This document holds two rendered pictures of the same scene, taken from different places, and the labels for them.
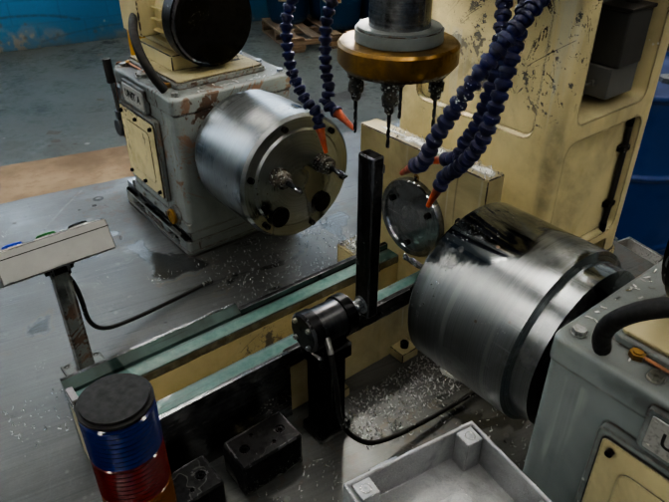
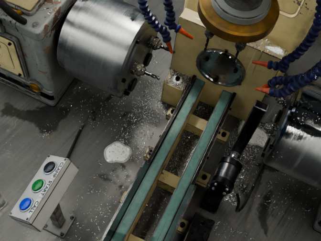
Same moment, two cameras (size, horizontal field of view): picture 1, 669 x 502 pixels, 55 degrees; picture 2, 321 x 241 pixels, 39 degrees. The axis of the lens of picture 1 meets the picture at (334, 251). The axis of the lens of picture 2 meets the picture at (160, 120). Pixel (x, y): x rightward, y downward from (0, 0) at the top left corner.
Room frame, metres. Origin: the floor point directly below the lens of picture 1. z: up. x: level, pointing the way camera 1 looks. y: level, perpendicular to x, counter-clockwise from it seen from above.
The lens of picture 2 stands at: (0.43, 0.43, 2.07)
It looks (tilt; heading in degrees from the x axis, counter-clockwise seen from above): 61 degrees down; 325
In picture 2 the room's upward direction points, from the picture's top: 10 degrees clockwise
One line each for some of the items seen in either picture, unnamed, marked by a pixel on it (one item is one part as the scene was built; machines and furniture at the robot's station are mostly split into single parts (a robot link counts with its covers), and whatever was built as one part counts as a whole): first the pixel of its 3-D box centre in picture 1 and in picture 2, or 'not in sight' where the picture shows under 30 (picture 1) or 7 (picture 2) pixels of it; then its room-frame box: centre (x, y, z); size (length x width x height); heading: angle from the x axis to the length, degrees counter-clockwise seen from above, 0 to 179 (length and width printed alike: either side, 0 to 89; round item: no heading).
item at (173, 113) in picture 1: (202, 139); (25, 17); (1.40, 0.31, 0.99); 0.35 x 0.31 x 0.37; 39
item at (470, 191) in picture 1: (433, 226); (224, 61); (1.03, -0.18, 0.97); 0.30 x 0.11 x 0.34; 39
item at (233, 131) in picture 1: (257, 152); (94, 38); (1.21, 0.16, 1.04); 0.37 x 0.25 x 0.25; 39
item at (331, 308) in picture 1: (429, 334); (253, 140); (0.78, -0.15, 0.92); 0.45 x 0.13 x 0.24; 129
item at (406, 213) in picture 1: (410, 217); (219, 69); (0.99, -0.13, 1.02); 0.15 x 0.02 x 0.15; 39
